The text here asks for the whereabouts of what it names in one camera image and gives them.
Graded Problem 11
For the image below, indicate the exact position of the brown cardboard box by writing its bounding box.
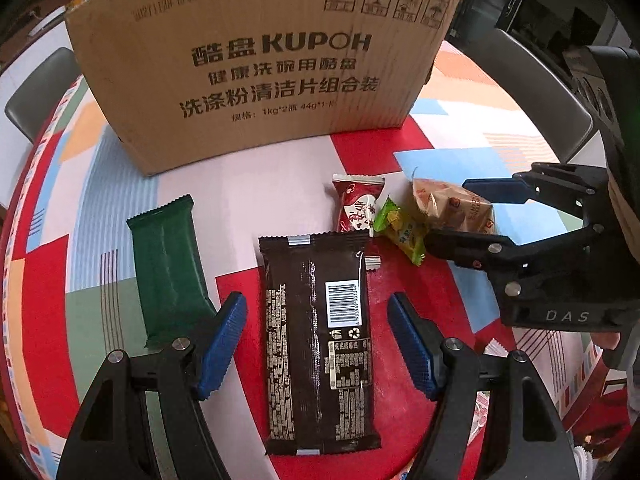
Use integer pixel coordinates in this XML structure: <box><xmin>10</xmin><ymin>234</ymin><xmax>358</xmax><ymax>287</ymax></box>
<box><xmin>65</xmin><ymin>0</ymin><xmax>467</xmax><ymax>177</ymax></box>

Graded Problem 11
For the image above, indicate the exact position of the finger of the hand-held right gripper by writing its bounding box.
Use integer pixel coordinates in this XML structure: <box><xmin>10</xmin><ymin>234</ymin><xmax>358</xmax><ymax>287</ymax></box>
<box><xmin>424</xmin><ymin>225</ymin><xmax>607</xmax><ymax>286</ymax></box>
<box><xmin>462</xmin><ymin>162</ymin><xmax>613</xmax><ymax>221</ymax></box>

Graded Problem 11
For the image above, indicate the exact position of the colourful patchwork tablecloth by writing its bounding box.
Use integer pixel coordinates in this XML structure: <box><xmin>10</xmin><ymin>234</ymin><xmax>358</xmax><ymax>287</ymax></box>
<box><xmin>0</xmin><ymin>40</ymin><xmax>640</xmax><ymax>480</ymax></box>

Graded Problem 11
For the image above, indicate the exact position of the green and yellow candy packet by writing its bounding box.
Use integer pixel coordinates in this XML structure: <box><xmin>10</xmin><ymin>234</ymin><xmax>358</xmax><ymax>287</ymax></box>
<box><xmin>375</xmin><ymin>197</ymin><xmax>428</xmax><ymax>266</ymax></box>

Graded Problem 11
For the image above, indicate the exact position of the red and white candy packet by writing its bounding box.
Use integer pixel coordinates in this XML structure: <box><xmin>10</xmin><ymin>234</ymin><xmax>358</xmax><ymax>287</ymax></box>
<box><xmin>332</xmin><ymin>174</ymin><xmax>387</xmax><ymax>272</ymax></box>

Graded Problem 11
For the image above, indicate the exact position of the dark brown snack packet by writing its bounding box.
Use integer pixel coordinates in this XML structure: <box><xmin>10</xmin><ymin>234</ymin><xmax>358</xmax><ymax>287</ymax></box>
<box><xmin>258</xmin><ymin>232</ymin><xmax>382</xmax><ymax>457</ymax></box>

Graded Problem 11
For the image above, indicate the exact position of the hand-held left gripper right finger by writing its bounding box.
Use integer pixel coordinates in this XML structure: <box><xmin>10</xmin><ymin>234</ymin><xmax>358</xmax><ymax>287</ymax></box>
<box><xmin>387</xmin><ymin>291</ymin><xmax>581</xmax><ymax>480</ymax></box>

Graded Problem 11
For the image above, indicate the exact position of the green snack packet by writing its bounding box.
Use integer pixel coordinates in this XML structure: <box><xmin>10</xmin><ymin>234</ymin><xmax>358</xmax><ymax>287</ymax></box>
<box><xmin>126</xmin><ymin>195</ymin><xmax>217</xmax><ymax>350</ymax></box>

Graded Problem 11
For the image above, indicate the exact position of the tan bread packet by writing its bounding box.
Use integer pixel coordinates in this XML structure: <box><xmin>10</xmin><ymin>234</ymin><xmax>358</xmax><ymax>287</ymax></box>
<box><xmin>410</xmin><ymin>178</ymin><xmax>496</xmax><ymax>236</ymax></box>

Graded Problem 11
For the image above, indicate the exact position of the dark grey chair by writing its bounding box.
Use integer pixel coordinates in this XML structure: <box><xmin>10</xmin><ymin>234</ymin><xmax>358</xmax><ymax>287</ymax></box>
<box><xmin>5</xmin><ymin>47</ymin><xmax>81</xmax><ymax>143</ymax></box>
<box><xmin>447</xmin><ymin>29</ymin><xmax>601</xmax><ymax>163</ymax></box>

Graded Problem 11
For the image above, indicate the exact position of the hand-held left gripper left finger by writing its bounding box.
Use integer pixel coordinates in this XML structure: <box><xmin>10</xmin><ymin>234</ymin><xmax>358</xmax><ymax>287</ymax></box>
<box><xmin>56</xmin><ymin>291</ymin><xmax>249</xmax><ymax>480</ymax></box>

